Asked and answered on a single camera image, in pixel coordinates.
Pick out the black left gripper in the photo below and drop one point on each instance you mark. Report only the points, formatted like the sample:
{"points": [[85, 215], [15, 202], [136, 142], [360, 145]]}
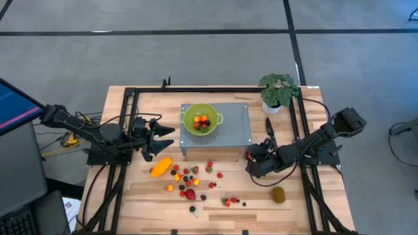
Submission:
{"points": [[143, 137]]}

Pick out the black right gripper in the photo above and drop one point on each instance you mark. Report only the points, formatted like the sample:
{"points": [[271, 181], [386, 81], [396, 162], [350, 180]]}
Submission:
{"points": [[264, 160]]}

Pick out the orange yellow mango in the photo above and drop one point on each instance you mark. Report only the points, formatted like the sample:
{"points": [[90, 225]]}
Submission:
{"points": [[161, 167]]}

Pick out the small orange yellow fruit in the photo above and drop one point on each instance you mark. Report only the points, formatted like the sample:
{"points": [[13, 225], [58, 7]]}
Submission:
{"points": [[169, 188], [197, 119], [177, 177], [203, 118], [195, 181]]}

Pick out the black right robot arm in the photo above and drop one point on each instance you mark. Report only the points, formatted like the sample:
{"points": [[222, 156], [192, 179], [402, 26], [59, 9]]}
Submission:
{"points": [[326, 135]]}

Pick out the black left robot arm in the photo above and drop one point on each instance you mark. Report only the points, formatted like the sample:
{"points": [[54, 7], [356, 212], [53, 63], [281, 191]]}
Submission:
{"points": [[81, 127]]}

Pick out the black kitchen knife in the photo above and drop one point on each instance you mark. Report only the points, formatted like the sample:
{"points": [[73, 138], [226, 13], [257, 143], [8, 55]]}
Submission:
{"points": [[269, 129]]}

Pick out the green colander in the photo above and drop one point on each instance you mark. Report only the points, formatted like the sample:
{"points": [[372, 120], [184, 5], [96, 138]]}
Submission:
{"points": [[187, 114]]}

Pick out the grey perforated metal shelf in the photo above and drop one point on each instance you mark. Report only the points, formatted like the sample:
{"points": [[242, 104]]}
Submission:
{"points": [[233, 127]]}

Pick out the red pomegranate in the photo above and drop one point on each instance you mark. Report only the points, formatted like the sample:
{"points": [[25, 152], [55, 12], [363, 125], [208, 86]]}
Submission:
{"points": [[190, 194]]}

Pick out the green plant in white pot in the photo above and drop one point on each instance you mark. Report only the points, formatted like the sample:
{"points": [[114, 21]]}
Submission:
{"points": [[277, 91]]}

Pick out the black eggplant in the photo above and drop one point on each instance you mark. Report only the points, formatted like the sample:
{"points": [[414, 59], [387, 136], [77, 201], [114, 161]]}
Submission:
{"points": [[192, 209]]}

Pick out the white paper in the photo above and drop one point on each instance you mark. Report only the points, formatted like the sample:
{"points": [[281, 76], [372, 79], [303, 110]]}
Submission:
{"points": [[70, 209]]}

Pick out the dark grey box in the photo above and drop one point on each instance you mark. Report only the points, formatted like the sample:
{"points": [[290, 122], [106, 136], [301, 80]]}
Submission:
{"points": [[49, 215]]}

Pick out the grey floor object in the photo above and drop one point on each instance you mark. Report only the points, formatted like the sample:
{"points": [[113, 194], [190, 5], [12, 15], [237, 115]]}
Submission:
{"points": [[406, 127]]}

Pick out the monitor with blue screen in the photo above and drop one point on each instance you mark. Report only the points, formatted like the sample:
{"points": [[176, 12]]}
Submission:
{"points": [[16, 107]]}

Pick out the black keyboard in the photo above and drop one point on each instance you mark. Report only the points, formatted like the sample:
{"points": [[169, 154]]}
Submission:
{"points": [[16, 225]]}

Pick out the black aluminium table frame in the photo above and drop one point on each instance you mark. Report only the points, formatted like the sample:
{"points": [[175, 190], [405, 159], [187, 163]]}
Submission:
{"points": [[212, 89]]}

